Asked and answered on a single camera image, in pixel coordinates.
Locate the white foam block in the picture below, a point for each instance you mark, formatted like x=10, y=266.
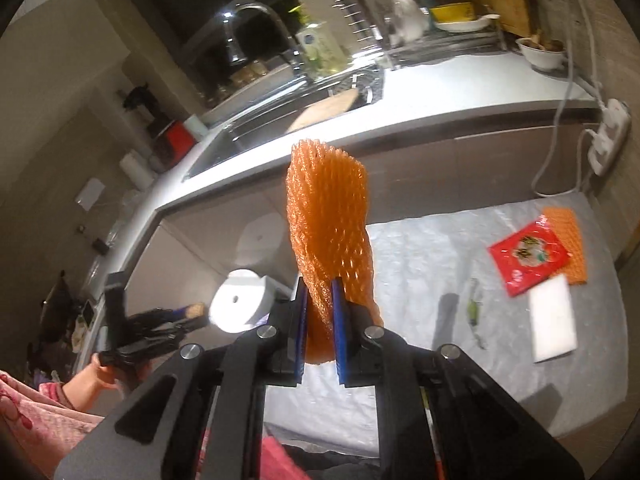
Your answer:
x=552, y=320

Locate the white trash bin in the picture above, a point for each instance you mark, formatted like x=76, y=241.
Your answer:
x=237, y=302

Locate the group of glass jars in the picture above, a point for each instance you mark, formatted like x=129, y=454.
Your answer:
x=247, y=74

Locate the silver padded table sheet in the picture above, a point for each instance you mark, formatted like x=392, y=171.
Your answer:
x=425, y=260

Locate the metal dish rack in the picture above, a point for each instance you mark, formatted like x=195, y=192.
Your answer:
x=440, y=47

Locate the deep white bowl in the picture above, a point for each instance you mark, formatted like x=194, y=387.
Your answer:
x=410, y=20

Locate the light wooden chopping board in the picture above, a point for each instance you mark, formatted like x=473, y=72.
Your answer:
x=325, y=110

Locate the chrome kitchen faucet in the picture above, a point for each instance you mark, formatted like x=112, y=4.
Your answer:
x=287, y=35

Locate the white ceramic spoon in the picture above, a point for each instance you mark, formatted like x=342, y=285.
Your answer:
x=492, y=16

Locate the red and black juicer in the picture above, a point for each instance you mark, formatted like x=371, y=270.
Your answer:
x=172, y=140

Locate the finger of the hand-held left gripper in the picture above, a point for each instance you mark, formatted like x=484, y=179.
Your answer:
x=175, y=334
x=160, y=316

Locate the yellow bowl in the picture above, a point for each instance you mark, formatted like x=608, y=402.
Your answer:
x=452, y=12

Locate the beige kitchen base cabinet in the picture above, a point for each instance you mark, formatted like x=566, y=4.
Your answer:
x=450, y=175

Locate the orange foam fruit net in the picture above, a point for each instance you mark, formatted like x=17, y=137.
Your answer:
x=325, y=210
x=572, y=240

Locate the pink patterned clothing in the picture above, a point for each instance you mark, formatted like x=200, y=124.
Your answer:
x=280, y=462

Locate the stainless steel sink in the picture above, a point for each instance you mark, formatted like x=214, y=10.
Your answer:
x=250, y=135

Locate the person's left forearm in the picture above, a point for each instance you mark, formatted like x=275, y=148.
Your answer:
x=45, y=425

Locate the white cup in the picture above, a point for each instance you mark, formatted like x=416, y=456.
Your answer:
x=195, y=125

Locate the dark window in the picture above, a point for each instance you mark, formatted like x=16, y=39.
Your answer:
x=190, y=5

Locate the red snack packet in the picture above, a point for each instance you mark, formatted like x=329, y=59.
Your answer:
x=527, y=257

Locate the person's left hand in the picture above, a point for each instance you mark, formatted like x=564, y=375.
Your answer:
x=102, y=385

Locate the white power strip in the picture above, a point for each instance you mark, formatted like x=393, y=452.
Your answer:
x=610, y=135

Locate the green leaf twig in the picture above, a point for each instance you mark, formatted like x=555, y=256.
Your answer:
x=472, y=310

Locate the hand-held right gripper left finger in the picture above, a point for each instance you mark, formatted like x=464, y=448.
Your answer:
x=300, y=332

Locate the pile of brown chestnuts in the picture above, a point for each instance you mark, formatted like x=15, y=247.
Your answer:
x=542, y=46

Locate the white paper towel roll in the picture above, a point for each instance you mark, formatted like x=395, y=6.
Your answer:
x=137, y=172

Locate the white shallow dish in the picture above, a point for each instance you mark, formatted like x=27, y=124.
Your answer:
x=462, y=26

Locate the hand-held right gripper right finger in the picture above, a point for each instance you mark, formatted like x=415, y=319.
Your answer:
x=340, y=335

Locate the white bowl with brown rim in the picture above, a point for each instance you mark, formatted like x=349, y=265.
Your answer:
x=542, y=60

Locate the white wall switch plate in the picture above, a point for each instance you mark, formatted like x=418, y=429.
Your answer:
x=90, y=194

